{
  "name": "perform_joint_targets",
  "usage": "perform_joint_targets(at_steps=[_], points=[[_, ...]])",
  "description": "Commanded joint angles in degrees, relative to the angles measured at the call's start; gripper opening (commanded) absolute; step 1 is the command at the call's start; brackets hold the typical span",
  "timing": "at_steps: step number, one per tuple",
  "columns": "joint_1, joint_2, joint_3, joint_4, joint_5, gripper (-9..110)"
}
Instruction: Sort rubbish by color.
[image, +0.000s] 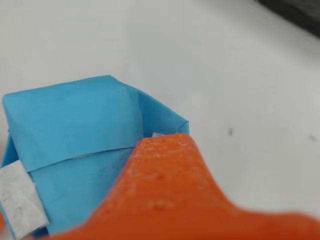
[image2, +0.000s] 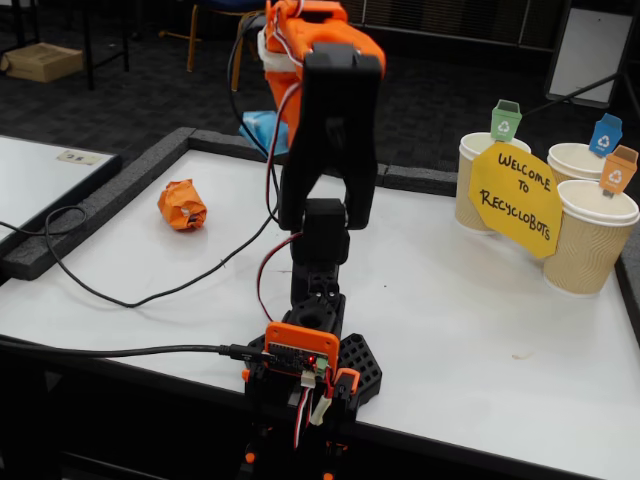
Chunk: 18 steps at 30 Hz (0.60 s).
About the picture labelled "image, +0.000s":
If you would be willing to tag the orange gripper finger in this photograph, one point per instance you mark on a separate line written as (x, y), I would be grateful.
(170, 190)
(1, 222)

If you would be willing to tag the blue paper parcel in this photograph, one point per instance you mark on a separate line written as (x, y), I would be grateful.
(75, 120)

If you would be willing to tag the long dark foam strip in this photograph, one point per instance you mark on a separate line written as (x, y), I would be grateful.
(300, 11)

